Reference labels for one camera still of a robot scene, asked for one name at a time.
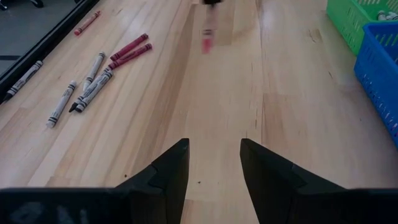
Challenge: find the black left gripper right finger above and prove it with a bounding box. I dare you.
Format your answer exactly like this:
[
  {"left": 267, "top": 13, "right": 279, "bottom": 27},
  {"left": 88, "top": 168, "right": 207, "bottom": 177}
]
[{"left": 239, "top": 138, "right": 398, "bottom": 224}]

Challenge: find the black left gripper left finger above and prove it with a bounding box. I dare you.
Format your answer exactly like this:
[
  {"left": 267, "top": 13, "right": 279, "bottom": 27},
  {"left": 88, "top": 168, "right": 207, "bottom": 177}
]
[{"left": 0, "top": 138, "right": 190, "bottom": 224}]

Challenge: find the magenta crayon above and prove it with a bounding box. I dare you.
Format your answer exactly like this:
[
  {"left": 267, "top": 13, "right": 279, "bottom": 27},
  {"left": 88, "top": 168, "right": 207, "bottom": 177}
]
[
  {"left": 107, "top": 42, "right": 154, "bottom": 70},
  {"left": 109, "top": 32, "right": 149, "bottom": 62}
]

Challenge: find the black crayon grey wrapper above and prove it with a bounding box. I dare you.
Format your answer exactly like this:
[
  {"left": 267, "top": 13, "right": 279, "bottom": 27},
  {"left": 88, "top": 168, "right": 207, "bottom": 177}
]
[
  {"left": 75, "top": 70, "right": 114, "bottom": 113},
  {"left": 68, "top": 70, "right": 111, "bottom": 113},
  {"left": 2, "top": 60, "right": 44, "bottom": 101}
]

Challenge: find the black aluminium table frame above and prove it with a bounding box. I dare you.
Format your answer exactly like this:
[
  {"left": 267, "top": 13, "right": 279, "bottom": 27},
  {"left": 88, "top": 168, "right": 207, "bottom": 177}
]
[{"left": 0, "top": 0, "right": 101, "bottom": 103}]

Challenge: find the salmon red crayon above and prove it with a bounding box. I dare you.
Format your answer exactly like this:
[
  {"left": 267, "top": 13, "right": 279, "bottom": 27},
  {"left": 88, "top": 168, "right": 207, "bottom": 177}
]
[
  {"left": 73, "top": 9, "right": 102, "bottom": 36},
  {"left": 200, "top": 4, "right": 216, "bottom": 55}
]

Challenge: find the blue plastic basket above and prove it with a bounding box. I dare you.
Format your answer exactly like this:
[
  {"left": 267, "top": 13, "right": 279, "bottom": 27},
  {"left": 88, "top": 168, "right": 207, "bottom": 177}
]
[{"left": 353, "top": 21, "right": 398, "bottom": 147}]

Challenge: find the green plastic basket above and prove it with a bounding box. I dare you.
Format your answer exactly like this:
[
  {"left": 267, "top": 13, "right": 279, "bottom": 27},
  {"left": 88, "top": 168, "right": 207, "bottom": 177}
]
[{"left": 325, "top": 0, "right": 398, "bottom": 57}]

